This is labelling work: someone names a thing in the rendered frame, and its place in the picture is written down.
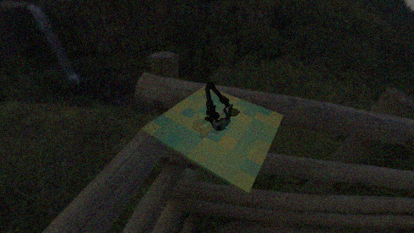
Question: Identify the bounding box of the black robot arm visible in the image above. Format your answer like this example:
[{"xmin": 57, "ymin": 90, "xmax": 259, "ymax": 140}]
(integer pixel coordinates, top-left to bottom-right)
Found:
[{"xmin": 205, "ymin": 82, "xmax": 230, "ymax": 120}]

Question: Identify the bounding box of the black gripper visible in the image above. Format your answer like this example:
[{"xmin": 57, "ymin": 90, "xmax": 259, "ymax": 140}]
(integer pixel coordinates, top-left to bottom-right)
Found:
[{"xmin": 204, "ymin": 112, "xmax": 220, "ymax": 122}]

